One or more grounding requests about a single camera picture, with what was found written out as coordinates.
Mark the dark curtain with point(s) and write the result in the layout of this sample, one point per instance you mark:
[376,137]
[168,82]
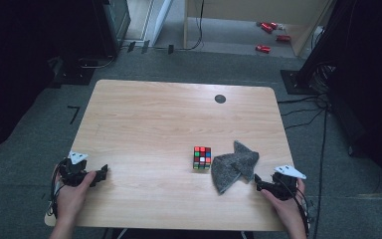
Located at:
[378,66]
[13,66]

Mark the grey fluffy cloth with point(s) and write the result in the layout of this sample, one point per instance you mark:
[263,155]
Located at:
[232,166]

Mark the black floor tape strip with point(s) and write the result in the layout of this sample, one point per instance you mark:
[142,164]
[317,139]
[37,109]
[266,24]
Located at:
[170,49]
[131,46]
[145,46]

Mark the multicoloured puzzle cube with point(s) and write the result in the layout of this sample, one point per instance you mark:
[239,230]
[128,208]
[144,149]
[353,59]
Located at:
[202,158]

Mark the person's left hand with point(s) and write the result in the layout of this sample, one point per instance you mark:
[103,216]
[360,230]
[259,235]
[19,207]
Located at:
[71,199]

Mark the black stand base plate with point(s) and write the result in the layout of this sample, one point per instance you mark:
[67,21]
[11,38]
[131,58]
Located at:
[73,74]
[291,83]

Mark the dark round table grommet cap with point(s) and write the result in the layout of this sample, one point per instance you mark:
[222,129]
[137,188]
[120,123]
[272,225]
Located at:
[220,99]

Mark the black stand pole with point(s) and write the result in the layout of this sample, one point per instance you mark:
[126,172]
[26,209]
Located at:
[325,36]

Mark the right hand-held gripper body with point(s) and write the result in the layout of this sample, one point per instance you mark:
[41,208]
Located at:
[283,186]

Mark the red drink can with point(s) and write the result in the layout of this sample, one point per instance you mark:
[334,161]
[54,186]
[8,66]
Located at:
[283,38]
[274,25]
[263,49]
[267,28]

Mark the black cabinet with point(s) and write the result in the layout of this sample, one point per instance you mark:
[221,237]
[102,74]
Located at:
[112,23]

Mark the person's right hand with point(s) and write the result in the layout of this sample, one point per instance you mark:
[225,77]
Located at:
[290,207]

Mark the white board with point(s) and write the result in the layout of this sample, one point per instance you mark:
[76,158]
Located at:
[160,16]

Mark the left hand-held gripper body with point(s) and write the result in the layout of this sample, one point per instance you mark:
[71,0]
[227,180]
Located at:
[73,172]

